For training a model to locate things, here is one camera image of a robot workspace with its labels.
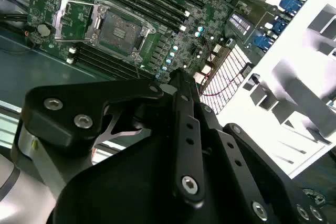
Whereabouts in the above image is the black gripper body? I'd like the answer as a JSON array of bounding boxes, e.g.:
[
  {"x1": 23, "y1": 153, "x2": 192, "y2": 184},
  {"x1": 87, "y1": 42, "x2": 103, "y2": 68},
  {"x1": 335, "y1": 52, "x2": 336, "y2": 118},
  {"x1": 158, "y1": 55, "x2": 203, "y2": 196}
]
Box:
[{"x1": 54, "y1": 98, "x2": 263, "y2": 224}]

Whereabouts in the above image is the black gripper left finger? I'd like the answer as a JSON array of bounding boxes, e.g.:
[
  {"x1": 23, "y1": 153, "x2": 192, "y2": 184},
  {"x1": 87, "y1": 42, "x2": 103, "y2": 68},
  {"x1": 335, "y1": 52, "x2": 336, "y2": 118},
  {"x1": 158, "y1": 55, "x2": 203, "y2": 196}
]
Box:
[{"x1": 20, "y1": 68, "x2": 206, "y2": 201}]

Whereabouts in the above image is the metal socket cover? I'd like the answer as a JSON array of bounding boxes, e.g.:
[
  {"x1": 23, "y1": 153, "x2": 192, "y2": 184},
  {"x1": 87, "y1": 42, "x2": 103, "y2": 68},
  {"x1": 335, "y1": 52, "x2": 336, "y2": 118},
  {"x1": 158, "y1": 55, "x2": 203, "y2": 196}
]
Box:
[{"x1": 51, "y1": 0, "x2": 103, "y2": 45}]

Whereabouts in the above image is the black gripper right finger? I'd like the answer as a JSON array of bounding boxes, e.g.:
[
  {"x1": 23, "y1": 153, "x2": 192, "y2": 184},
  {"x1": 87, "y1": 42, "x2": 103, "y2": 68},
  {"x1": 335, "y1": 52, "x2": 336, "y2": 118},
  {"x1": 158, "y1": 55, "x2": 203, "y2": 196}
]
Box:
[{"x1": 193, "y1": 95, "x2": 330, "y2": 224}]

